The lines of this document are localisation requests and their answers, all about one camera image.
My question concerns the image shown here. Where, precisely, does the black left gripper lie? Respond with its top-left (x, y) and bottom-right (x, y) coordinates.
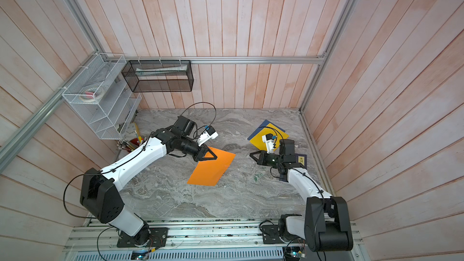
top-left (179, 135), bottom-right (218, 163)

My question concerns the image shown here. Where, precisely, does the orange paper document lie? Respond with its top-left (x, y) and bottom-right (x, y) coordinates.
top-left (187, 147), bottom-right (236, 186)

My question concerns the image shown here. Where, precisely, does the yellow paper document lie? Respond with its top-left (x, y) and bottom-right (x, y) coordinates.
top-left (249, 124), bottom-right (289, 151)

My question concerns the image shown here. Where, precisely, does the blue paper document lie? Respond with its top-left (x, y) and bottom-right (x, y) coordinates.
top-left (247, 120), bottom-right (285, 141)

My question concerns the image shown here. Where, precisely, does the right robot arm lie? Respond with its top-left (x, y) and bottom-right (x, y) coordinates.
top-left (250, 139), bottom-right (354, 252)

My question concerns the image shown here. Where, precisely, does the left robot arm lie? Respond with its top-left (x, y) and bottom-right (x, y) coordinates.
top-left (80, 116), bottom-right (218, 247)

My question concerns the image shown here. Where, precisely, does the dark navy book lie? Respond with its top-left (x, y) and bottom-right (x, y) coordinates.
top-left (287, 153), bottom-right (308, 172)

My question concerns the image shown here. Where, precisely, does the red pen holder cup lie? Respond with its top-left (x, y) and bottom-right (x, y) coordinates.
top-left (127, 137), bottom-right (141, 151)

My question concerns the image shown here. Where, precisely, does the paper in black basket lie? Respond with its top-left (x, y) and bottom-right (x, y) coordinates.
top-left (135, 66), bottom-right (186, 77)

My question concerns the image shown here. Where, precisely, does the tape roll in shelf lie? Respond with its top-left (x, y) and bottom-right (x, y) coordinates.
top-left (79, 87), bottom-right (104, 103)

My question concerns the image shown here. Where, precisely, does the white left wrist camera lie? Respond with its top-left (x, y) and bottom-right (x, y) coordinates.
top-left (197, 126), bottom-right (218, 146)

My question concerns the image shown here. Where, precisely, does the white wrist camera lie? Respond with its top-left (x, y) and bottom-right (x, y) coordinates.
top-left (262, 134), bottom-right (277, 153)
top-left (197, 126), bottom-right (218, 146)

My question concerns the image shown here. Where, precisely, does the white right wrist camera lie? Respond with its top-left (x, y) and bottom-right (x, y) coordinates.
top-left (262, 134), bottom-right (277, 153)

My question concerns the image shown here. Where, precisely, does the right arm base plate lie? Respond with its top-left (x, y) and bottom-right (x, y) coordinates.
top-left (259, 222), bottom-right (304, 244)

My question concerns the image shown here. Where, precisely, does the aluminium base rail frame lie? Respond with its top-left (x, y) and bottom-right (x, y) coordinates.
top-left (62, 219), bottom-right (369, 261)

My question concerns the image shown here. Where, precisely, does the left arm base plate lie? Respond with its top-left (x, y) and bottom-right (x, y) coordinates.
top-left (117, 226), bottom-right (169, 248)

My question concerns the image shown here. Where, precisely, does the black wire mesh basket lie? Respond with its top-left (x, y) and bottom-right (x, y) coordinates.
top-left (122, 59), bottom-right (195, 93)

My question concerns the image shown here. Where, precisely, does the white wire mesh shelf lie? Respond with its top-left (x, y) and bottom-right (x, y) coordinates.
top-left (62, 53), bottom-right (141, 140)

